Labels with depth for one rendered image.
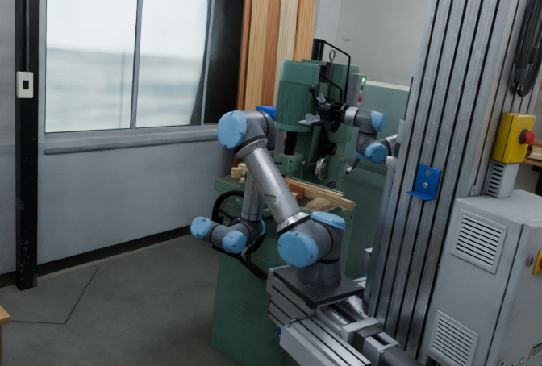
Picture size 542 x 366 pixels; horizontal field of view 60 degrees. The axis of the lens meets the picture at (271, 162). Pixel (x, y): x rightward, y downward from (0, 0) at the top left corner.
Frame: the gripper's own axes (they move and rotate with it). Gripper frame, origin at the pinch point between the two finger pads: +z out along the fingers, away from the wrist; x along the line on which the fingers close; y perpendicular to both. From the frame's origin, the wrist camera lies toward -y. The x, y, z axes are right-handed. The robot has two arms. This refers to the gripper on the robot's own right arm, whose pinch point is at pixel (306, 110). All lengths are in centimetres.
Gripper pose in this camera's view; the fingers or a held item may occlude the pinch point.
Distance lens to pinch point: 206.2
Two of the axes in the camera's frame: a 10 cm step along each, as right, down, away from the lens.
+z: -8.1, -2.4, 5.3
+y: -3.0, -6.2, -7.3
